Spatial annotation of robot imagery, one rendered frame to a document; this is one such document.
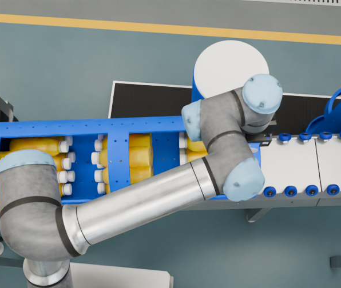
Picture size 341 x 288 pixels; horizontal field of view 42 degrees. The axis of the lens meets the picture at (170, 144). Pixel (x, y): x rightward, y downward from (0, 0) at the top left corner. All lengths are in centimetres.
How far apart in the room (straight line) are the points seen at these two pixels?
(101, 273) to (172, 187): 69
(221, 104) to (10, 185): 42
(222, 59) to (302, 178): 53
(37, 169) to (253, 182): 41
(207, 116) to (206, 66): 86
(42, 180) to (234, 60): 103
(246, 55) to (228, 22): 130
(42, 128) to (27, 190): 64
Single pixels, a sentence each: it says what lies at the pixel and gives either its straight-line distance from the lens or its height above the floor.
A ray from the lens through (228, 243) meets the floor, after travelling 257.
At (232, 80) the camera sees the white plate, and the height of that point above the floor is 104.
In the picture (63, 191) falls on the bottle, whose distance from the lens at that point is 158.
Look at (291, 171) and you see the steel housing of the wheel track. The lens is 172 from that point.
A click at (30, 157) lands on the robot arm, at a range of 92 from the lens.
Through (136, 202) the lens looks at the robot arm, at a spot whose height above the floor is 178.
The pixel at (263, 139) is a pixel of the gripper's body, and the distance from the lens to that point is 106.
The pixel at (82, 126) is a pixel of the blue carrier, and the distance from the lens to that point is 146.
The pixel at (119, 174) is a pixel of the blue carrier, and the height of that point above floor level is 121.
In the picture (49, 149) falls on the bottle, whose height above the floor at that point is 113.
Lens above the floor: 255
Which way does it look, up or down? 73 degrees down
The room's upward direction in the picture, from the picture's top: 5 degrees counter-clockwise
